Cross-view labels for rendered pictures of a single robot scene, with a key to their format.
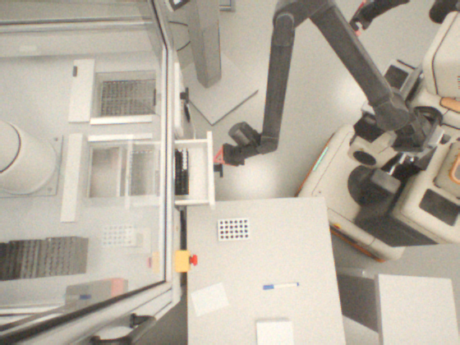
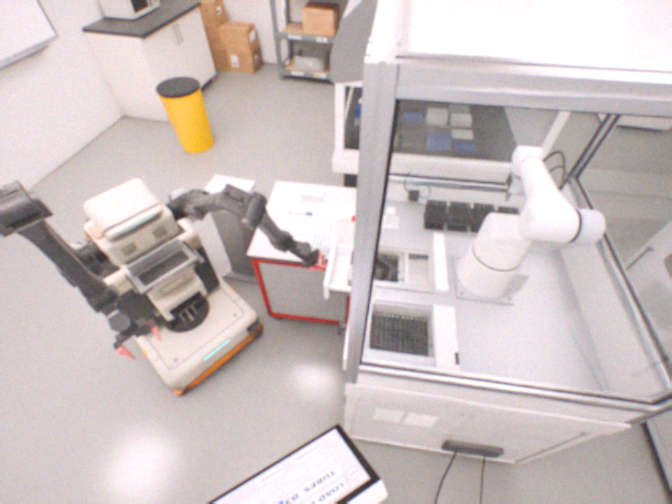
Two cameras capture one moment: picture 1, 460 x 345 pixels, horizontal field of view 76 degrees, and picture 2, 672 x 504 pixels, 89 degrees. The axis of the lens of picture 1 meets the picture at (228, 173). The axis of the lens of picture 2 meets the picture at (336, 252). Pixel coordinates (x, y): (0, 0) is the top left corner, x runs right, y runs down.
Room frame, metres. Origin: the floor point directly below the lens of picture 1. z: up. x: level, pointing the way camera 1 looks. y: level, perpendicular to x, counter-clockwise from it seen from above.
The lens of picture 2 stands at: (1.27, 0.28, 2.15)
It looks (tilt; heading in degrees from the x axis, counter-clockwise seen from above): 50 degrees down; 191
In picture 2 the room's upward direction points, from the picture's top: straight up
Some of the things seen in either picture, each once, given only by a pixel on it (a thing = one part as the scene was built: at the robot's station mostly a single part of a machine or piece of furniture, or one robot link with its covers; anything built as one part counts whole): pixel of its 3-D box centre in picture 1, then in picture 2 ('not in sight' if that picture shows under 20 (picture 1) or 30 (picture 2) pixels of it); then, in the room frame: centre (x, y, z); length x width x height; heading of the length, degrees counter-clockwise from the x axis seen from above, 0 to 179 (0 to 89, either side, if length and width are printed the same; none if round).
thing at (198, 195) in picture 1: (158, 174); (375, 272); (0.31, 0.28, 0.86); 0.40 x 0.26 x 0.06; 93
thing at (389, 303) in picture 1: (371, 301); (238, 233); (-0.21, -0.71, 0.38); 0.30 x 0.30 x 0.76; 87
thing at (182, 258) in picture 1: (184, 260); not in sight; (-0.01, 0.16, 0.88); 0.07 x 0.05 x 0.07; 3
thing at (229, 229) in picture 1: (233, 229); (323, 242); (0.10, -0.02, 0.78); 0.12 x 0.08 x 0.04; 93
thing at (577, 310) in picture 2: not in sight; (577, 311); (0.82, 0.70, 1.52); 0.87 x 0.01 x 0.86; 93
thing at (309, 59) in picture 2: not in sight; (311, 60); (-3.63, -1.02, 0.22); 0.40 x 0.30 x 0.17; 87
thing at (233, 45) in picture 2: not in sight; (225, 35); (-3.74, -2.28, 0.42); 0.85 x 0.33 x 0.84; 87
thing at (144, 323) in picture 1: (131, 330); not in sight; (-0.11, 0.16, 1.45); 0.05 x 0.03 x 0.19; 93
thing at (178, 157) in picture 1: (159, 173); not in sight; (0.31, 0.27, 0.87); 0.22 x 0.18 x 0.06; 93
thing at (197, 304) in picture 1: (209, 298); (348, 213); (-0.15, 0.07, 0.77); 0.13 x 0.09 x 0.02; 109
